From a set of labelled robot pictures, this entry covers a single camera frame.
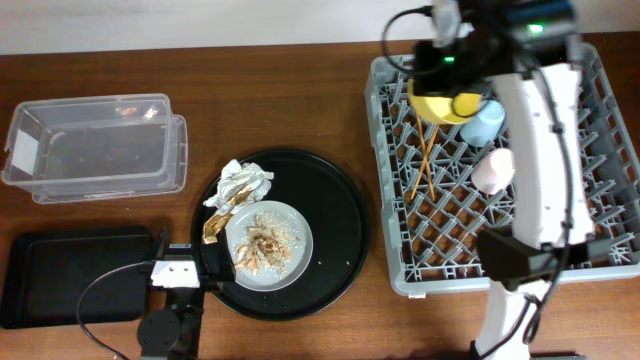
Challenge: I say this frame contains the food scraps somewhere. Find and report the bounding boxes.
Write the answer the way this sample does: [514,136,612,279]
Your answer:
[235,211,300,275]

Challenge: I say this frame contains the grey plate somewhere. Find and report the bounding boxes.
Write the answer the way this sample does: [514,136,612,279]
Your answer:
[225,201,313,292]

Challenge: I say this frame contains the yellow bowl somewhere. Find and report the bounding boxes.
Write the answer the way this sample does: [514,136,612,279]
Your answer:
[408,79,482,125]

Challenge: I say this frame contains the light blue cup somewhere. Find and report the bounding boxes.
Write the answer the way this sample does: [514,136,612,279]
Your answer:
[460,100,506,148]

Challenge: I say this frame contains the wooden chopstick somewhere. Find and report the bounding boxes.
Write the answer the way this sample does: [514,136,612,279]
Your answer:
[412,118,439,200]
[410,124,439,200]

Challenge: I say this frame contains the pink cup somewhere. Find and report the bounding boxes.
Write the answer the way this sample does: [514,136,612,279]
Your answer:
[471,148,515,195]

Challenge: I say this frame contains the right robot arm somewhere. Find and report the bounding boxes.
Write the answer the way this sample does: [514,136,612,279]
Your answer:
[410,1,607,359]

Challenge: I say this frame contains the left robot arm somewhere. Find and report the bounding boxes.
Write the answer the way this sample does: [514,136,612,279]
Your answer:
[137,230,235,359]

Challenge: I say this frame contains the grey dishwasher rack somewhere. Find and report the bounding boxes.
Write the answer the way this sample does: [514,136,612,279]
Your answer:
[365,44,639,298]

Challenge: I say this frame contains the gold foil wrapper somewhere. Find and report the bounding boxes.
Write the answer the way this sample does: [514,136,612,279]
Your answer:
[202,185,252,244]

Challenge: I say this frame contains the crumpled white napkin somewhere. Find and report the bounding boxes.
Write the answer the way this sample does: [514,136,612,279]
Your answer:
[203,159,274,215]

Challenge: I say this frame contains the black rectangular tray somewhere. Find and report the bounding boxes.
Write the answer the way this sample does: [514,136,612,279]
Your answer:
[1,225,153,329]

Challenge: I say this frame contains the clear plastic bin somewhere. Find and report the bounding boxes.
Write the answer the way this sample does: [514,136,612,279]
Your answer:
[1,93,188,204]

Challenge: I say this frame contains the round black tray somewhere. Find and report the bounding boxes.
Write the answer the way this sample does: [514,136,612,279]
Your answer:
[210,148,370,321]

